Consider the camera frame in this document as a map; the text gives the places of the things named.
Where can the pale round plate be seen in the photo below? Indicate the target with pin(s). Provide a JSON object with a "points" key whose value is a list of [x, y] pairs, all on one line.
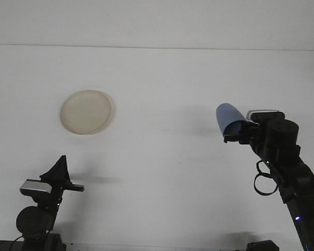
{"points": [[86, 112]]}

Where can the pale blue cup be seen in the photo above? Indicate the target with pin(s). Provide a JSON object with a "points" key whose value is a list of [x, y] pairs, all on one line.
{"points": [[229, 116]]}

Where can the dark reddish base platform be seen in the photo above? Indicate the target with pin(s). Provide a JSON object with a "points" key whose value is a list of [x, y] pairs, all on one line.
{"points": [[0, 246]]}

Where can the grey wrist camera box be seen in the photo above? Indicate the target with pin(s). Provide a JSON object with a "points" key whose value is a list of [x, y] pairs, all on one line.
{"points": [[34, 187], [249, 114]]}

